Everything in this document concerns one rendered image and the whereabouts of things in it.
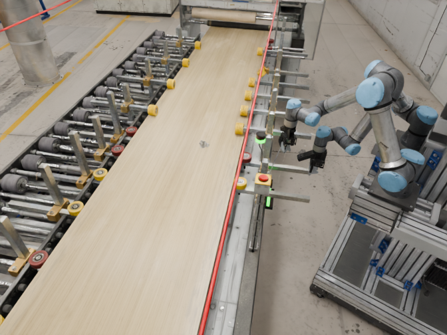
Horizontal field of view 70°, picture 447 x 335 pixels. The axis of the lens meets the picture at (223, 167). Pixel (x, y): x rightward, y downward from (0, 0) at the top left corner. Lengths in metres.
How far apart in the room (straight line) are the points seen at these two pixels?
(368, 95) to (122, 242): 1.30
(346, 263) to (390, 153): 1.14
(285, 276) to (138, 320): 1.43
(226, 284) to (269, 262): 0.90
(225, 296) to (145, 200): 0.66
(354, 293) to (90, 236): 1.67
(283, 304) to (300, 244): 0.56
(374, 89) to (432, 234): 0.79
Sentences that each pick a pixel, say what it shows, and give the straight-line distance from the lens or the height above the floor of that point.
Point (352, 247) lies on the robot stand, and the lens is 2.64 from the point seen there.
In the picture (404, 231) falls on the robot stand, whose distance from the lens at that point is 1.84.
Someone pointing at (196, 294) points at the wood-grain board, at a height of 0.90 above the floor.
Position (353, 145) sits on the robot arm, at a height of 1.16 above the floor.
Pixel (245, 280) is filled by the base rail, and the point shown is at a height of 0.70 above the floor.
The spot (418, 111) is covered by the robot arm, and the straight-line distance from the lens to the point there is 2.19.
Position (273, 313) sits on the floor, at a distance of 2.45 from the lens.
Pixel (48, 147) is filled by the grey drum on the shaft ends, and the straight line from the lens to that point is 2.53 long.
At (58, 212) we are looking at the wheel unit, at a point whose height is 0.86.
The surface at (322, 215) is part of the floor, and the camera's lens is 3.06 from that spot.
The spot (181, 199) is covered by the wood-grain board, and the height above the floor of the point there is 0.90.
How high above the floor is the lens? 2.19
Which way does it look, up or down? 41 degrees down
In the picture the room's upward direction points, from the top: 2 degrees clockwise
